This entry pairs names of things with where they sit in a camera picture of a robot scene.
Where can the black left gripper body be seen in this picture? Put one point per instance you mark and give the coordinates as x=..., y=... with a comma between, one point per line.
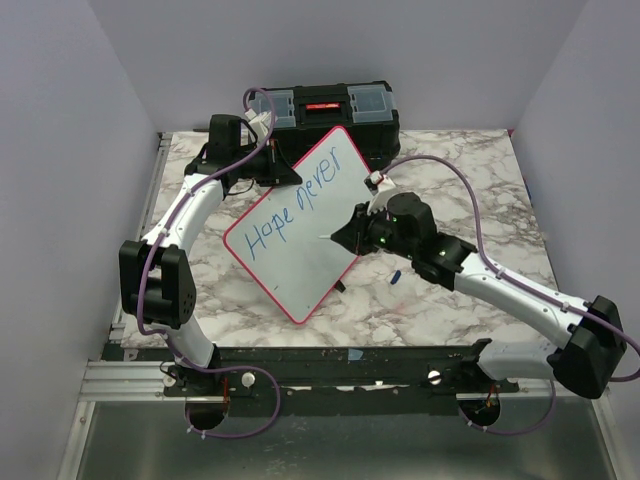
x=264, y=165

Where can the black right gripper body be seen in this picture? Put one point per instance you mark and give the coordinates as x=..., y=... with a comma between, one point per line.
x=373, y=231

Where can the blue marker cap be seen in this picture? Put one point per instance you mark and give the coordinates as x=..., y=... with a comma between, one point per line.
x=395, y=278

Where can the pink-framed whiteboard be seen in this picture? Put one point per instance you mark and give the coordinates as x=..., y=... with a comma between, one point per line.
x=276, y=240

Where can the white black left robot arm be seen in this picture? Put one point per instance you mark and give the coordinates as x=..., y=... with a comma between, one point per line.
x=156, y=283

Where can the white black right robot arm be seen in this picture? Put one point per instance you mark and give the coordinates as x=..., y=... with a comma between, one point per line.
x=582, y=342

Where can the black plastic toolbox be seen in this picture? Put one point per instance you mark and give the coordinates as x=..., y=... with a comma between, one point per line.
x=305, y=114

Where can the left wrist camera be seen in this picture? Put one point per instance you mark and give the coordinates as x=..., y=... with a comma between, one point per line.
x=260, y=125

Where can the black mounting rail base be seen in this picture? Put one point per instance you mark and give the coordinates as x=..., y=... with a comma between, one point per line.
x=326, y=381

